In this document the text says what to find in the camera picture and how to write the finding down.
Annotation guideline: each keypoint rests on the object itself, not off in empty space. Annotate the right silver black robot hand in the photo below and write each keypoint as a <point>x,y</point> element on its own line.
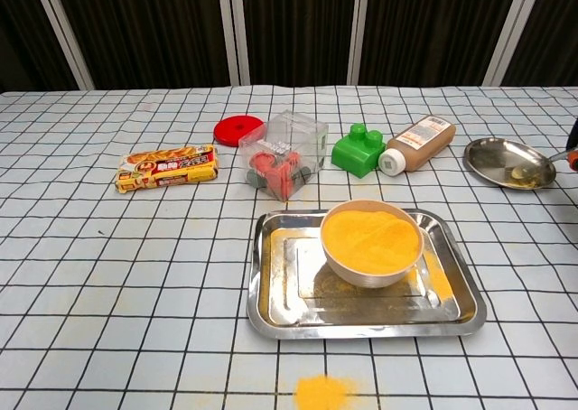
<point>574,157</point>

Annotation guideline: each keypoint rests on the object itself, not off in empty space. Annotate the silver spoon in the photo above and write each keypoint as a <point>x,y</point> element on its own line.
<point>524,172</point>

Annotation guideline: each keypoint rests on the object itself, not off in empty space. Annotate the round steel plate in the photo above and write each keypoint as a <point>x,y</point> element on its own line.
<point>492,161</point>

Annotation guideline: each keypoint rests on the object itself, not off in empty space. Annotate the bowl of yellow powder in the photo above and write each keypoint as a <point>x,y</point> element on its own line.
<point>366,243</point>

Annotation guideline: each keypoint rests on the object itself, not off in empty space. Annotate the rectangular steel tray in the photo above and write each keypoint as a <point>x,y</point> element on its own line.
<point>361,324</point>

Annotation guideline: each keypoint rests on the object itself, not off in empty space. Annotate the red round lid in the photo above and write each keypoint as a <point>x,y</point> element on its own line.
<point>232,130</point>

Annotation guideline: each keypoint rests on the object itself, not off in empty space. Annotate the brown sauce bottle white cap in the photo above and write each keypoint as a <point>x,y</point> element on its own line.
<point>420,143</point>

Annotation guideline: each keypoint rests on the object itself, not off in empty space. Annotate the green toy brick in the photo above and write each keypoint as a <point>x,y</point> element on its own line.
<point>357,157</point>

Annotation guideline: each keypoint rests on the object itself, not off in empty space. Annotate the clear box with red toy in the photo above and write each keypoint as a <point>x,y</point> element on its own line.
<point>280,170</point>

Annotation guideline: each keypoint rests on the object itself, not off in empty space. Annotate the spilled yellow powder pile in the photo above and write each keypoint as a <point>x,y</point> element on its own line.
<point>323,394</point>

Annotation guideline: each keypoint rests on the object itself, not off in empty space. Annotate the yellow red snack package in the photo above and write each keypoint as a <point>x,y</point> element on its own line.
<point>171,168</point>

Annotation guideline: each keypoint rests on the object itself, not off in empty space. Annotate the dark folding screen white frames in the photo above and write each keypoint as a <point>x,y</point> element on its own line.
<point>158,21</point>

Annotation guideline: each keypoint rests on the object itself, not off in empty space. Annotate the white black checkered tablecloth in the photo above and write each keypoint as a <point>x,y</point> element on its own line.
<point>113,270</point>

